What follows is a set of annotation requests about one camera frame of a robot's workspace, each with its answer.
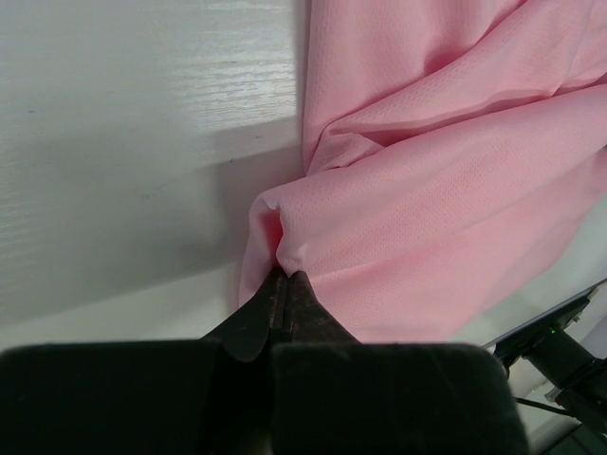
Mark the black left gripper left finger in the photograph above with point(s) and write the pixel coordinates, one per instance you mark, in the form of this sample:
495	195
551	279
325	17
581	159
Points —
145	397

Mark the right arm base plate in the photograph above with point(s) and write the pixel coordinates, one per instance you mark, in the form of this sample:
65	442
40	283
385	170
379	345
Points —
540	332

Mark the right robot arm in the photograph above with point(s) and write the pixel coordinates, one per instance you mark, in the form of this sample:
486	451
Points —
585	398

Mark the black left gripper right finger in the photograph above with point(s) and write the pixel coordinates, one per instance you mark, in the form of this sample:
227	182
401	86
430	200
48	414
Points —
339	397

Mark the pink t shirt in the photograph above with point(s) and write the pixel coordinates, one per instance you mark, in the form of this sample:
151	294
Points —
451	151

